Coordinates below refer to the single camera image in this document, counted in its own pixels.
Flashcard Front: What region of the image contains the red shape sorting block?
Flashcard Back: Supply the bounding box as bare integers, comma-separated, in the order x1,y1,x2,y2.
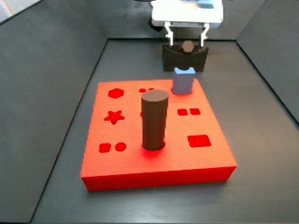
81,80,238,191

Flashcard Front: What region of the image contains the dark brown cylinder peg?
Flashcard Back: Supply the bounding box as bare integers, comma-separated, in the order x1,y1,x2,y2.
142,89,170,151

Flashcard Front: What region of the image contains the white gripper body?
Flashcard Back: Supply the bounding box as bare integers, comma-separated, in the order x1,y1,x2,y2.
151,0,223,28

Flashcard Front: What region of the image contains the black curved cradle stand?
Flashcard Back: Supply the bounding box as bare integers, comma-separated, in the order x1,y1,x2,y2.
163,45,210,72

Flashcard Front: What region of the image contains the light blue notched peg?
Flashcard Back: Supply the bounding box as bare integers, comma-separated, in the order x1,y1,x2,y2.
173,67,195,95

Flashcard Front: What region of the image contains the brown hexagon peg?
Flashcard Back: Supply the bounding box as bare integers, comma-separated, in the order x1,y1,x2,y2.
179,40,195,53

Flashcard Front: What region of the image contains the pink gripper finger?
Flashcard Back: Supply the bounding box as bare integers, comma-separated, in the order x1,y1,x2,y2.
163,22,174,46
201,23,211,47

